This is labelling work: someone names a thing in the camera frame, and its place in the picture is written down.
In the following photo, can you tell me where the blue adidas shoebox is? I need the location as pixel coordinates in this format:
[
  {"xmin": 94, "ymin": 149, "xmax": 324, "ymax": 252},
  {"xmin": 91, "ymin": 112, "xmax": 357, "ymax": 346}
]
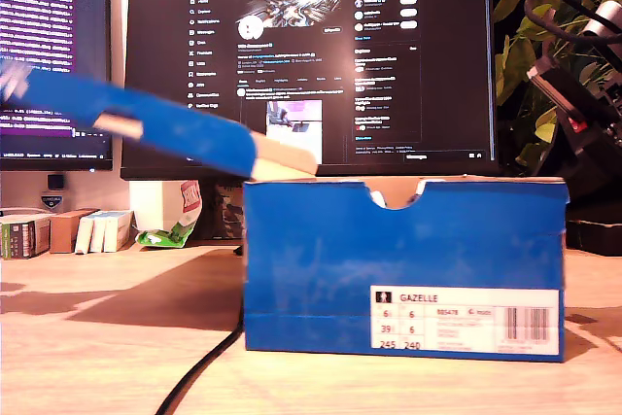
[{"xmin": 0, "ymin": 66, "xmax": 570, "ymax": 364}]

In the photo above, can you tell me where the black flat box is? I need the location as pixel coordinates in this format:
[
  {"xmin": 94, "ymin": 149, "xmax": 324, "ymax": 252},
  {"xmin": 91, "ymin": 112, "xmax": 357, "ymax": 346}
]
[{"xmin": 565, "ymin": 203, "xmax": 622, "ymax": 257}]

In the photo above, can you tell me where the brown cardboard box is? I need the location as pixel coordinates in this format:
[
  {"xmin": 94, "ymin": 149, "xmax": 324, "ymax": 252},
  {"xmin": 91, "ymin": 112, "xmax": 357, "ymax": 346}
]
[{"xmin": 49, "ymin": 208, "xmax": 99, "ymax": 255}]

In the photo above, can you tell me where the green leafy plant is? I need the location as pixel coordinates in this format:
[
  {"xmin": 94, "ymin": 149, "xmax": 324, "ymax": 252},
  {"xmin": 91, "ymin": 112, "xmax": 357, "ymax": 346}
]
[{"xmin": 492, "ymin": 0, "xmax": 622, "ymax": 174}]

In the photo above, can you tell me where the green Jenkki gum bag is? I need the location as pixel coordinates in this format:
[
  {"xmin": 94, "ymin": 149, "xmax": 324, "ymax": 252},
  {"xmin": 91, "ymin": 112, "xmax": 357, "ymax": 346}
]
[{"xmin": 135, "ymin": 180, "xmax": 205, "ymax": 249}]

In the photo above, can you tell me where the wide black computer monitor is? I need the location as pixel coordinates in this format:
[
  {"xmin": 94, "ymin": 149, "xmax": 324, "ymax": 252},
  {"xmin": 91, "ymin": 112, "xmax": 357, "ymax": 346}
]
[{"xmin": 120, "ymin": 0, "xmax": 500, "ymax": 241}]

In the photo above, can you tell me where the monitor with purple terminal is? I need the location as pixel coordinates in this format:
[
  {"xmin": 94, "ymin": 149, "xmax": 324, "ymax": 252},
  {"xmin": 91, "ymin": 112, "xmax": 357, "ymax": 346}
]
[{"xmin": 0, "ymin": 0, "xmax": 115, "ymax": 173}]

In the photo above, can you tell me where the blue shield badge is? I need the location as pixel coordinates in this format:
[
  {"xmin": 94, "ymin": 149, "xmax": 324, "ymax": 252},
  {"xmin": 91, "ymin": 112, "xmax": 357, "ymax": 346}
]
[{"xmin": 40, "ymin": 192, "xmax": 65, "ymax": 214}]

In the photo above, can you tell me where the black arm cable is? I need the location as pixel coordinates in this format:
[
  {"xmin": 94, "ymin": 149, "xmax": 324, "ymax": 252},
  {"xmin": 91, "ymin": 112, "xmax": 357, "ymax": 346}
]
[{"xmin": 523, "ymin": 0, "xmax": 622, "ymax": 48}]

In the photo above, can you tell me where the pale grey camera box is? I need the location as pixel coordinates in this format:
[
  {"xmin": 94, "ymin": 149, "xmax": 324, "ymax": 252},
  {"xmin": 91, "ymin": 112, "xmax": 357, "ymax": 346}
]
[{"xmin": 581, "ymin": 0, "xmax": 622, "ymax": 41}]

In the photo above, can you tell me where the black table cable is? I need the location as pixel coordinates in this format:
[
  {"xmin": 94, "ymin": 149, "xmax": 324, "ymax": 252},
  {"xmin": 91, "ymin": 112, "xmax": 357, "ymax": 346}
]
[{"xmin": 155, "ymin": 244, "xmax": 247, "ymax": 415}]

